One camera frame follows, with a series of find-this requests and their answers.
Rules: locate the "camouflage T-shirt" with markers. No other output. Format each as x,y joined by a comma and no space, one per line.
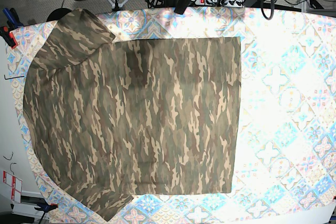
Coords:
110,120

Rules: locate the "patterned tile tablecloth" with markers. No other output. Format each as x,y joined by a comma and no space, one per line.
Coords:
285,154

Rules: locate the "black hex key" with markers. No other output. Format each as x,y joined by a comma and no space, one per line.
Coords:
13,77

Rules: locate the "blue black clamp lower left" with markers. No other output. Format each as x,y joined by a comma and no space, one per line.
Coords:
35,207

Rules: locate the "red white label card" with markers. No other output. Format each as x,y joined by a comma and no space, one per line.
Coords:
11,187

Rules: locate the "black orange clamp upper left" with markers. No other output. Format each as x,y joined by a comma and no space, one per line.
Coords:
12,23

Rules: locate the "black centre post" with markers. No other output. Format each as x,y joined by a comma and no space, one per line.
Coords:
181,6

